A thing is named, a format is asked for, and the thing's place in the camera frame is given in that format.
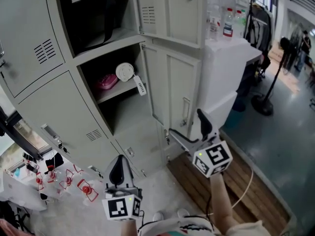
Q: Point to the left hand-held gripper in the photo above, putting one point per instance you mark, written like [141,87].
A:
[118,208]

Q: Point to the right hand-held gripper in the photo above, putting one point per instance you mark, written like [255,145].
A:
[214,156]

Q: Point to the grey metal locker cabinet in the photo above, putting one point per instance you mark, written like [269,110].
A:
[73,107]

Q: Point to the person's left forearm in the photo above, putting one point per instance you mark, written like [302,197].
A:
[129,227]

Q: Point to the person's right forearm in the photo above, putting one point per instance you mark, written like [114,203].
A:
[221,200]

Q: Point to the small white foam box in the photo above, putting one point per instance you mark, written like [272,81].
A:
[227,109]

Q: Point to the person's white left shoe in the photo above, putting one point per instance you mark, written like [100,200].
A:
[158,216]

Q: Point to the person's white shoe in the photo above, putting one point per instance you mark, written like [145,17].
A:
[183,213]
[158,216]

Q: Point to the black cloth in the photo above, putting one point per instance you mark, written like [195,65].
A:
[55,160]

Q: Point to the wooden slatted platform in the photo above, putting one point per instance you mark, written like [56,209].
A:
[246,181]

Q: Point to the white hanging tag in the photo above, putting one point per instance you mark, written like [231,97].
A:
[140,85]

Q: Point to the person's white right shoe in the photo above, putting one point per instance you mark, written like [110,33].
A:
[183,213]

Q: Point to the black and white device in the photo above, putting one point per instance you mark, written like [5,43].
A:
[45,197]

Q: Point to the person's white printed shirt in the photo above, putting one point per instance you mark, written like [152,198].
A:
[184,227]

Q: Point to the black bottle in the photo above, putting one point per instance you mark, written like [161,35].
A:
[32,167]
[25,156]

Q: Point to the black standing fan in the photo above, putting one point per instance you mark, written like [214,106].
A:
[270,87]

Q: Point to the white round container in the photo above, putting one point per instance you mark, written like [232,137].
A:
[125,72]

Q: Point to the grey table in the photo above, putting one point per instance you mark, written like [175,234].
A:
[253,55]

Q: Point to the pink pouch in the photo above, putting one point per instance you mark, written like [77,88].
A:
[106,82]

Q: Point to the white carton box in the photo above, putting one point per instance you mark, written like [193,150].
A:
[19,193]

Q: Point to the teal packet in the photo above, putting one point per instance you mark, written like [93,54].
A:
[18,173]

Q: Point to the cluster of clear plastic bottles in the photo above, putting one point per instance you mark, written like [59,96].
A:
[227,23]

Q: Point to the black tripod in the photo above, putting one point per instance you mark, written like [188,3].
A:
[9,217]

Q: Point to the clothes rack with garments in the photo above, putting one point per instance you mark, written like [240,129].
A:
[258,33]

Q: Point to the pink garment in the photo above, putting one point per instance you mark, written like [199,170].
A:
[9,228]

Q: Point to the large industrial fan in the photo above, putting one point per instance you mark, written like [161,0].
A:
[295,40]

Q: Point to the black window frame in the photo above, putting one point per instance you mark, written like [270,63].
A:
[14,131]

